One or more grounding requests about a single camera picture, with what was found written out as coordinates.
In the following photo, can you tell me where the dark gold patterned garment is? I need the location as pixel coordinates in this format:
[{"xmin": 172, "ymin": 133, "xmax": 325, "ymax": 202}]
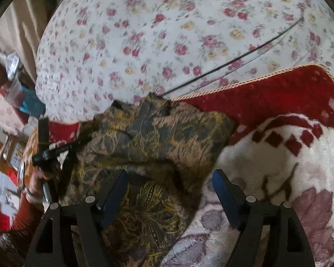
[{"xmin": 59, "ymin": 94, "xmax": 234, "ymax": 266}]

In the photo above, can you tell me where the red sleeved left forearm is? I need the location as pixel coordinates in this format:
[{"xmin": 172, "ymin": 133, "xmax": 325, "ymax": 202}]
[{"xmin": 0, "ymin": 195, "xmax": 43, "ymax": 266}]

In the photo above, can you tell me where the person's left hand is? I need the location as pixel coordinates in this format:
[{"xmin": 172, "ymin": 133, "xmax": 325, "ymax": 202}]
[{"xmin": 25, "ymin": 169, "xmax": 54, "ymax": 204}]

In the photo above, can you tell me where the red white floral fleece blanket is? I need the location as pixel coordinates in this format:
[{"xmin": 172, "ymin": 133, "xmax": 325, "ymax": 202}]
[{"xmin": 158, "ymin": 65, "xmax": 334, "ymax": 266}]

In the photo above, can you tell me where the white rose print bedsheet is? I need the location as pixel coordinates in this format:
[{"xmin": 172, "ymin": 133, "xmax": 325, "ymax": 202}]
[{"xmin": 36, "ymin": 0, "xmax": 334, "ymax": 123}]

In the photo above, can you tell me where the beige lace cloth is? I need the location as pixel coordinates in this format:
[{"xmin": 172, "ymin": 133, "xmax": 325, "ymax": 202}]
[{"xmin": 0, "ymin": 0, "xmax": 48, "ymax": 82}]

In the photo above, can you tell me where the black cable on bedsheet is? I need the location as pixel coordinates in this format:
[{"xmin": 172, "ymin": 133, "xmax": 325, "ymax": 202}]
[{"xmin": 162, "ymin": 0, "xmax": 305, "ymax": 97}]

